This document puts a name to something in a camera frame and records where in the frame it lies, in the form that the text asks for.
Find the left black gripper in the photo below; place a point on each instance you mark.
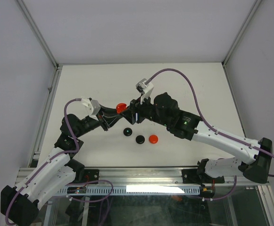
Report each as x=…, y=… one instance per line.
x=103, y=120

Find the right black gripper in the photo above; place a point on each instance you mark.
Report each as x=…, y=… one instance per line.
x=136, y=108

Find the red charging case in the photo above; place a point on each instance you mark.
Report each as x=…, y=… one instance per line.
x=121, y=107
x=153, y=139

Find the black earbud charging case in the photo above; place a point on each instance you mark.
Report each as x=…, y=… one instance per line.
x=140, y=139

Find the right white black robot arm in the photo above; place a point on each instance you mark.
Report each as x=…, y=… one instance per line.
x=250, y=157

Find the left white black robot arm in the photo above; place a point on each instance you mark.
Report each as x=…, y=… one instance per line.
x=21, y=203

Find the small green circuit board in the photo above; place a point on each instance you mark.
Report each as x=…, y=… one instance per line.
x=76, y=190

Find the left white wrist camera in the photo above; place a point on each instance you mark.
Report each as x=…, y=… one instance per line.
x=92, y=107

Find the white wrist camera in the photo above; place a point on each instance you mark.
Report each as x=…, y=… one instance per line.
x=92, y=107
x=145, y=88

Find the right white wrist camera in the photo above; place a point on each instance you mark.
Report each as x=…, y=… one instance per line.
x=145, y=88

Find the aluminium mounting rail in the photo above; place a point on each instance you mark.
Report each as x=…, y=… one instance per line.
x=137, y=175

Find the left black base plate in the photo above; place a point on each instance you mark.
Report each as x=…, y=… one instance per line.
x=90, y=175

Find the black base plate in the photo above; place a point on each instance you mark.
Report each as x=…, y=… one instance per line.
x=90, y=175
x=192, y=176

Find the left aluminium frame post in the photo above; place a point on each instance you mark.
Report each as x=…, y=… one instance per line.
x=36, y=31

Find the aluminium frame post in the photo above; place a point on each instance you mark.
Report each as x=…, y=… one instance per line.
x=249, y=17
x=36, y=31

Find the grey slotted cable duct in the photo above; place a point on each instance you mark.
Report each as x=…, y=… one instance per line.
x=136, y=190

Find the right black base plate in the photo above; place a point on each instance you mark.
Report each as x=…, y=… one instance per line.
x=192, y=176

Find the right aluminium frame post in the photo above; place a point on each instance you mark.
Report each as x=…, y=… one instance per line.
x=249, y=17

